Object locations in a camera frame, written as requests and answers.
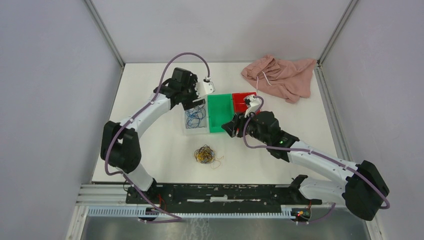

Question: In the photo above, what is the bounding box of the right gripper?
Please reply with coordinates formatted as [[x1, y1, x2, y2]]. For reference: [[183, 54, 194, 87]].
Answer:
[[221, 107, 270, 145]]

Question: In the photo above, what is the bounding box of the blue wire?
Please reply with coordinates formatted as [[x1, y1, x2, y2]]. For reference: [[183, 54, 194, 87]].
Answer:
[[184, 105, 208, 130]]

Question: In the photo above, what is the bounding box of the wire bundle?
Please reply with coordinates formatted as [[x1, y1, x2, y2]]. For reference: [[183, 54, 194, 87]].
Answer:
[[193, 144, 225, 170]]

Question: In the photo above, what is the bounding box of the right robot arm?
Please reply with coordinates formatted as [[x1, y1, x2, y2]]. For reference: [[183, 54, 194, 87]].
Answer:
[[221, 111, 391, 221]]

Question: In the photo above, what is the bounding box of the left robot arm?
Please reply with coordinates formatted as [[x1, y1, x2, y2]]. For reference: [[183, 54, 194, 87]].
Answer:
[[100, 67, 215, 204]]

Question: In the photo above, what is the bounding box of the clear plastic bin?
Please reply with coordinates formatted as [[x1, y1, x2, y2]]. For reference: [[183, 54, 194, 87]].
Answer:
[[183, 99, 210, 135]]

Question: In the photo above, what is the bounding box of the green plastic bin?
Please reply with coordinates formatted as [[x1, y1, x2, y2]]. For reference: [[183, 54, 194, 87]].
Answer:
[[207, 94, 235, 133]]

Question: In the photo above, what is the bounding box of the red plastic bin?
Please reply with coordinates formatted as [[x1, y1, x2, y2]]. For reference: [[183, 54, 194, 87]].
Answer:
[[232, 92, 257, 115]]

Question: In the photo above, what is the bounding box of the pink cloth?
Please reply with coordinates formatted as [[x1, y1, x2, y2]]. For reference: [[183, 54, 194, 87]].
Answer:
[[241, 54, 317, 104]]

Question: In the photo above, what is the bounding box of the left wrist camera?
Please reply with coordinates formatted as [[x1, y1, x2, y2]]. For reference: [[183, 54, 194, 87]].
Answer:
[[195, 77, 215, 99]]

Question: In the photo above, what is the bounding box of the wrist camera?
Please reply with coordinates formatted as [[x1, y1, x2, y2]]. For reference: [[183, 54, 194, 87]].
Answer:
[[195, 77, 215, 99], [243, 94, 264, 118]]

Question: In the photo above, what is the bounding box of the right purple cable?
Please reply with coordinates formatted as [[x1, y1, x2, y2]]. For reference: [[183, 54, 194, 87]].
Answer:
[[242, 95, 391, 225]]

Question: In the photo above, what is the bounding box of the purple cable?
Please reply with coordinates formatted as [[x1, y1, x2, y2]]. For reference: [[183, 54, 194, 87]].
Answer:
[[104, 52, 212, 223], [242, 95, 391, 225]]

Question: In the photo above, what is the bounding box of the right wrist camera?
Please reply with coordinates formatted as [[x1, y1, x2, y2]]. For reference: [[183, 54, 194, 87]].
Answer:
[[243, 94, 264, 118]]

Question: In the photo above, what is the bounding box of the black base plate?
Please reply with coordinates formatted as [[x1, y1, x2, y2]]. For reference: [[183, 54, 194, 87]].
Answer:
[[145, 183, 323, 214]]

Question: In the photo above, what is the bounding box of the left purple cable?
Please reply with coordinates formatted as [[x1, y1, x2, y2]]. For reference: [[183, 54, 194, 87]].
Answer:
[[104, 52, 212, 223]]

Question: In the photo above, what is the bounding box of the aluminium frame rail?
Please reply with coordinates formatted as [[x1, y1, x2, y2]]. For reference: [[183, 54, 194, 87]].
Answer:
[[75, 183, 376, 209]]

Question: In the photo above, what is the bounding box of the white cable duct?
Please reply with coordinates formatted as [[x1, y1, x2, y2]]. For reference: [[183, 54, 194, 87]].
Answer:
[[87, 206, 296, 220]]

